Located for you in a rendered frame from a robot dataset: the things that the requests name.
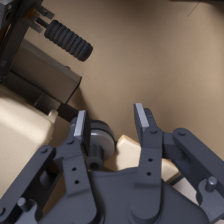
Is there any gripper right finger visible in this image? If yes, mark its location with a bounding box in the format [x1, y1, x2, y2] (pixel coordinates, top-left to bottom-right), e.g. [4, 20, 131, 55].
[133, 102, 224, 223]

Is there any black ribbed handle grip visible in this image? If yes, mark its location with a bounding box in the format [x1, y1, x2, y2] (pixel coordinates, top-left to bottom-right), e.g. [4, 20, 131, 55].
[36, 17, 93, 62]

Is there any taupe padded block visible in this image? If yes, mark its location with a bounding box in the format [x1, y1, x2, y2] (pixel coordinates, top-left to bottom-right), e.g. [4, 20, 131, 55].
[10, 39, 83, 106]

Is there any cream wood-edged pad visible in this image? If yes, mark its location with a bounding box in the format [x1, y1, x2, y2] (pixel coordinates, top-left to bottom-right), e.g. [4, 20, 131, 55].
[105, 134, 180, 184]

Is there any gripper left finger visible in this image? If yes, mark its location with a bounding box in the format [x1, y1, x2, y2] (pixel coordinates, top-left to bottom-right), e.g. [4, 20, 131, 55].
[0, 110, 98, 224]

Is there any dark grey couch frame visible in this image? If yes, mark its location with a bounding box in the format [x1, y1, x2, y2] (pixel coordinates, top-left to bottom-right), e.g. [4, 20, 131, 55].
[0, 0, 80, 124]

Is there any cream couch cushion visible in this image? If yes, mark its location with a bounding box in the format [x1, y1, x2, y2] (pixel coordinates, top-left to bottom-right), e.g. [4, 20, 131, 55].
[0, 86, 59, 205]

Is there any grey round disc knob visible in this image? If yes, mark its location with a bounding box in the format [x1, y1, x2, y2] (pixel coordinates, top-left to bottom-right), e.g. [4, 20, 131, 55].
[88, 119, 116, 162]

